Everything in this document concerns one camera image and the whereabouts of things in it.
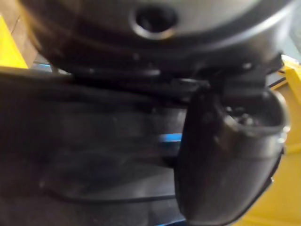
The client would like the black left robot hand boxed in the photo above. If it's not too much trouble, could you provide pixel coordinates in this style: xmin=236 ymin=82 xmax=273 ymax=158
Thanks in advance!
xmin=20 ymin=0 xmax=301 ymax=226

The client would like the yellow shelf upright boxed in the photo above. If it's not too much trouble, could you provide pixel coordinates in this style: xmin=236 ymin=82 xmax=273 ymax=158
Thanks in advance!
xmin=0 ymin=14 xmax=29 ymax=69

